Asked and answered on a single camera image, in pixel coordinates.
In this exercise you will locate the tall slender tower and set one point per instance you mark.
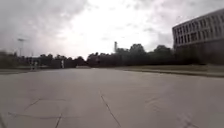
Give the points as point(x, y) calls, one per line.
point(115, 46)

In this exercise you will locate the row of dark trees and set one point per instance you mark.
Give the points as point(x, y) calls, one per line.
point(133, 56)

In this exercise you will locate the grey concrete slab pavement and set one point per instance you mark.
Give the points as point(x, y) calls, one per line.
point(110, 96)

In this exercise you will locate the pale upright sign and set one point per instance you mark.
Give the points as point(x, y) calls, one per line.
point(62, 64)

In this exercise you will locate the grass strip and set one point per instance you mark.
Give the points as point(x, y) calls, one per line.
point(186, 69)

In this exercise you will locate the tall light pole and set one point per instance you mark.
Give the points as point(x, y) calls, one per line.
point(21, 46)

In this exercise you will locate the grey multi-storey building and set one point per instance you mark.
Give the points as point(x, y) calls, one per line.
point(200, 31)

